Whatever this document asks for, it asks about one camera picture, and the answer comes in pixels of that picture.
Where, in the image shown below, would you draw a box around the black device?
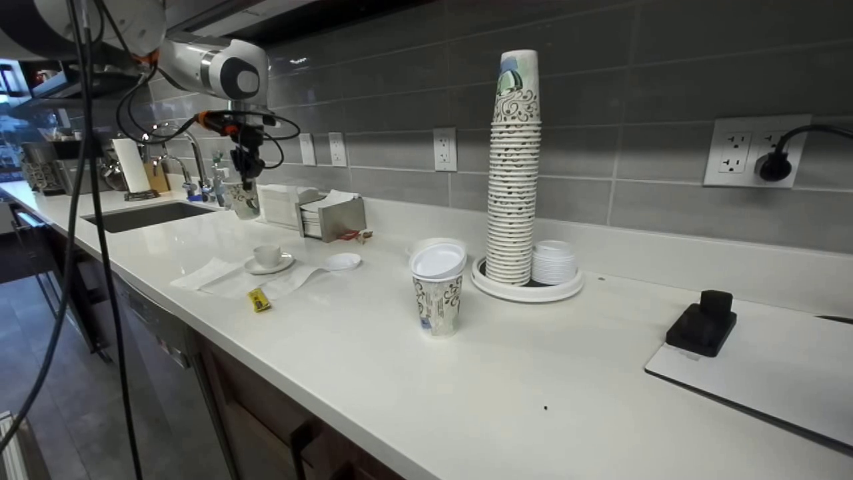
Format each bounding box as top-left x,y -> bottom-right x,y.
663,288 -> 739,359

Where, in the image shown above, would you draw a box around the white flat board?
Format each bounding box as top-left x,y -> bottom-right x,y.
643,295 -> 853,453

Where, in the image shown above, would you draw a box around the orange black wrist camera mount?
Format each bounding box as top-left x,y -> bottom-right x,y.
195,107 -> 272,137

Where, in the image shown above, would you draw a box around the white single wall outlet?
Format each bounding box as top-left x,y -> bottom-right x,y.
432,124 -> 462,173

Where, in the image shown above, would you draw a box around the white wall switch plate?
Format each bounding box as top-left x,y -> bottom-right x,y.
296,131 -> 319,168

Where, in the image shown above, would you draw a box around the small white cup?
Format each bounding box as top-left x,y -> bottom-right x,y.
250,243 -> 286,268

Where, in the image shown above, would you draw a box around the white round cup dispenser tray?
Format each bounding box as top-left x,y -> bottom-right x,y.
467,249 -> 588,307

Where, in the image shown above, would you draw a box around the white bowl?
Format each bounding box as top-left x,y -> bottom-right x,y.
531,236 -> 584,288

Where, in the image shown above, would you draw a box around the black sink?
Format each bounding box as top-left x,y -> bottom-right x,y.
82,199 -> 219,236

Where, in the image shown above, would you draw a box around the white card stand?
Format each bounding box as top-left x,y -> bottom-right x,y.
110,136 -> 154,201

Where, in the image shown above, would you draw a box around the metal napkin holder with napkins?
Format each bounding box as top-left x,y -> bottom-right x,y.
299,189 -> 370,244

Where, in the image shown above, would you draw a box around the clear acrylic box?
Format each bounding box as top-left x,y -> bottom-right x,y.
256,180 -> 315,228

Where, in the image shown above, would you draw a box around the small pale container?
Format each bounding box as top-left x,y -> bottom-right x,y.
223,180 -> 264,220

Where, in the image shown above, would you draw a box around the white double outlet plate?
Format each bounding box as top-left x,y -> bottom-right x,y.
702,112 -> 812,189

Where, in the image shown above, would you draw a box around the tall stack of paper cups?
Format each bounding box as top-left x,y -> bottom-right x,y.
486,44 -> 546,289

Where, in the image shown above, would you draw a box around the white plastic cup lid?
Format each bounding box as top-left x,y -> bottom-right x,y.
319,249 -> 364,273

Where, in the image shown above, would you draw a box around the yellow sachet packet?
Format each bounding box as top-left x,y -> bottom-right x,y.
244,281 -> 278,313

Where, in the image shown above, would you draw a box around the patterned white paper cup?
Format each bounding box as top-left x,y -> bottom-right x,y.
406,233 -> 470,337

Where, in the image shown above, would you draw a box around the black hanging cable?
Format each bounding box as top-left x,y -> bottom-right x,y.
0,0 -> 96,449
82,0 -> 147,480

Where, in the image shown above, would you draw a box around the black gripper cable bundle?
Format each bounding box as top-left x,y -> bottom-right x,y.
115,67 -> 306,173

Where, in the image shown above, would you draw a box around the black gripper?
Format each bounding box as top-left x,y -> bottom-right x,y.
228,121 -> 268,191

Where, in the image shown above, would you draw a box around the black plug with cable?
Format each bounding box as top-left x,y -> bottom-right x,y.
751,120 -> 853,187

